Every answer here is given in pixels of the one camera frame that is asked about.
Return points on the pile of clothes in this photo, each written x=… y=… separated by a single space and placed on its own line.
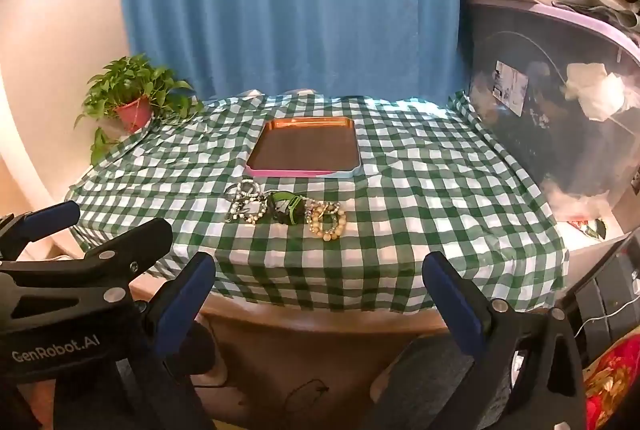
x=600 y=7

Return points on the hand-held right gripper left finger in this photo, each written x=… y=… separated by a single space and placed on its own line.
x=185 y=305

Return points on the green checked tablecloth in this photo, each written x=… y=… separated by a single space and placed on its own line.
x=425 y=210

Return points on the blue curtain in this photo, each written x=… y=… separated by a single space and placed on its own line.
x=290 y=0

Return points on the grey cloth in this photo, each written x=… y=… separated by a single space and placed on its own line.
x=415 y=385

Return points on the potted green plant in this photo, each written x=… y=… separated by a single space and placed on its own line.
x=132 y=105

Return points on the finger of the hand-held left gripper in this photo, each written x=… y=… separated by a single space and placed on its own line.
x=50 y=215
x=135 y=242

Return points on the copper tray with pink rim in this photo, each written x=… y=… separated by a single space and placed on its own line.
x=302 y=145

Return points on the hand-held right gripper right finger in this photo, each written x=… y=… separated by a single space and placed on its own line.
x=452 y=305

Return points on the paper label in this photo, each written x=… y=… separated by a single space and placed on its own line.
x=511 y=87

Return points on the red floral cloth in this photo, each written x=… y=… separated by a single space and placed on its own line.
x=615 y=385

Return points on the clear storage box purple lid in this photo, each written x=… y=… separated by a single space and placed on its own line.
x=550 y=150

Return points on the black box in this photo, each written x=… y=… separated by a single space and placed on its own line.
x=607 y=290

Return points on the white cloth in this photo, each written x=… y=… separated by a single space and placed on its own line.
x=595 y=90

